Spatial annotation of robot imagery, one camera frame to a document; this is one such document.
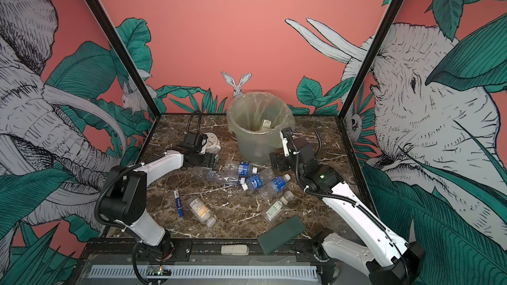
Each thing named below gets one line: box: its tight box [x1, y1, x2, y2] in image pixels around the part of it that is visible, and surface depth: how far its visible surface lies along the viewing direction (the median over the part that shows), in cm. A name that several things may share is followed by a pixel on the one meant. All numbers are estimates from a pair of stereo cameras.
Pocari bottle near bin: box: [221, 160, 259, 178], surface depth 93 cm
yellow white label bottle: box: [260, 119, 272, 132], surface depth 102 cm
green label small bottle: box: [264, 190, 295, 222], surface depth 81 cm
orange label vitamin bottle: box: [188, 196, 217, 228], surface depth 81 cm
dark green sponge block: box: [257, 215, 306, 255], surface depth 80 cm
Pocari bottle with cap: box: [259, 173, 292, 200], surface depth 90 cm
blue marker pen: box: [172, 188, 185, 219], surface depth 87 cm
